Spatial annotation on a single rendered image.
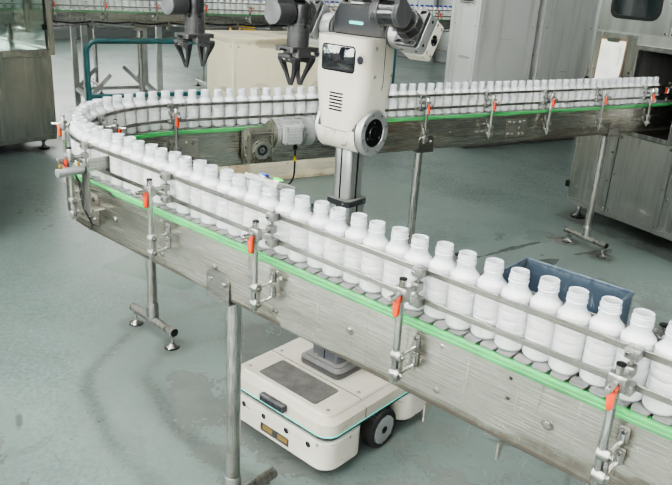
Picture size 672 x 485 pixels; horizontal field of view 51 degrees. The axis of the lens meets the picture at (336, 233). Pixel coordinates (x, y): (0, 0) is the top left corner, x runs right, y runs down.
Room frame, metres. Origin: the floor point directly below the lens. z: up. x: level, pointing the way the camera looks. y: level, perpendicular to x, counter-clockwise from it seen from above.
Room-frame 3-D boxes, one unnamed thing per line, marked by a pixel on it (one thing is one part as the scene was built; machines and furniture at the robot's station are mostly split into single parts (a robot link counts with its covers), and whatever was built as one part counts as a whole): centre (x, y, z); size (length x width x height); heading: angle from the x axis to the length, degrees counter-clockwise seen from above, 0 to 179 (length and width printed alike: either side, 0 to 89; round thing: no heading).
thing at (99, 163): (2.18, 0.81, 0.96); 0.23 x 0.10 x 0.27; 139
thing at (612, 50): (5.13, -1.85, 1.22); 0.23 x 0.04 x 0.32; 31
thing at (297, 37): (1.88, 0.13, 1.52); 0.10 x 0.07 x 0.07; 139
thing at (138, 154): (2.12, 0.62, 1.08); 0.06 x 0.06 x 0.17
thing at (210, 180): (1.88, 0.36, 1.08); 0.06 x 0.06 x 0.17
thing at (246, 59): (6.12, 0.57, 0.59); 1.10 x 0.62 x 1.18; 121
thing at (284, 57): (1.87, 0.13, 1.45); 0.07 x 0.07 x 0.09; 49
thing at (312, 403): (2.41, -0.02, 0.24); 0.68 x 0.53 x 0.41; 139
